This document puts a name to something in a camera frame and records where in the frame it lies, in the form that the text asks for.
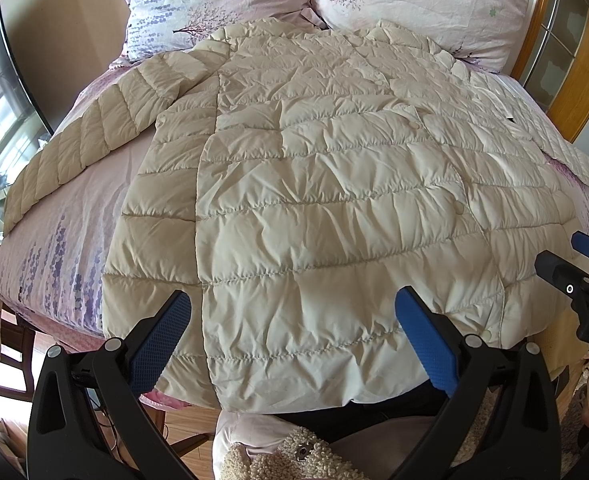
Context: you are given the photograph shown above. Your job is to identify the right pink floral pillow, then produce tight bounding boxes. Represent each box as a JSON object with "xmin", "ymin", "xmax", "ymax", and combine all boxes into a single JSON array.
[{"xmin": 311, "ymin": 0, "xmax": 529, "ymax": 73}]

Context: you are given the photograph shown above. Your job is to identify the wooden glass-panel door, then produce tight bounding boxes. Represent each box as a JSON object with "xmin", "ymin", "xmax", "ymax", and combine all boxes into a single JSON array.
[{"xmin": 505, "ymin": 0, "xmax": 589, "ymax": 142}]

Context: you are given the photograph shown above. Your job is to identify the wooden chair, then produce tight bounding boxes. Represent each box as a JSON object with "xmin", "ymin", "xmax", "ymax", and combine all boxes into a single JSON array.
[{"xmin": 0, "ymin": 224, "xmax": 38, "ymax": 403}]

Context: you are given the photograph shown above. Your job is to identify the cream quilted down jacket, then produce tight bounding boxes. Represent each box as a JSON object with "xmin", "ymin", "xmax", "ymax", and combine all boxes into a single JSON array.
[{"xmin": 2, "ymin": 16, "xmax": 589, "ymax": 415}]

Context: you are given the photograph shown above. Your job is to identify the fuzzy beige slipper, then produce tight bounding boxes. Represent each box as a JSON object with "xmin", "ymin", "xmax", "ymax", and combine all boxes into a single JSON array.
[{"xmin": 220, "ymin": 427, "xmax": 367, "ymax": 480}]

